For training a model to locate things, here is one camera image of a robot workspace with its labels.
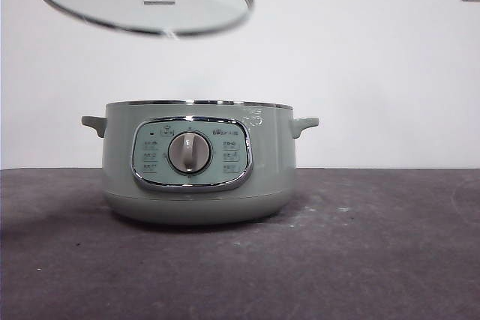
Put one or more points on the sage green electric cooking pot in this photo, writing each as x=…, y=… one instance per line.
x=262, y=170

